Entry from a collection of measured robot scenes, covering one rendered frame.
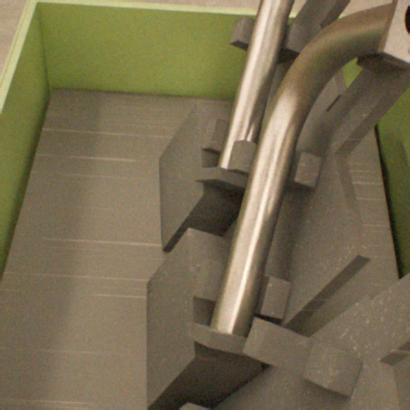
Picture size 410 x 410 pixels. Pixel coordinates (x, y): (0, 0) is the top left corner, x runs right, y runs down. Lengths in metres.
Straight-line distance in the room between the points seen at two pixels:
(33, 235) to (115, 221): 0.08
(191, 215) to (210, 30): 0.25
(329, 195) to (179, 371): 0.18
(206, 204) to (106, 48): 0.27
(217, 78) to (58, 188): 0.24
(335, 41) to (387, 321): 0.20
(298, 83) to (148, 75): 0.36
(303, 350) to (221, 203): 0.23
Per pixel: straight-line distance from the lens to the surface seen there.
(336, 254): 0.55
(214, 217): 0.72
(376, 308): 0.51
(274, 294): 0.59
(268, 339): 0.50
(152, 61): 0.90
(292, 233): 0.61
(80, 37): 0.90
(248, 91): 0.70
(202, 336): 0.57
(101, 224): 0.78
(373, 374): 0.49
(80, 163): 0.84
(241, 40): 0.73
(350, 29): 0.53
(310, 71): 0.58
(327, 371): 0.49
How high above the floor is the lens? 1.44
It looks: 48 degrees down
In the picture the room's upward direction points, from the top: 4 degrees clockwise
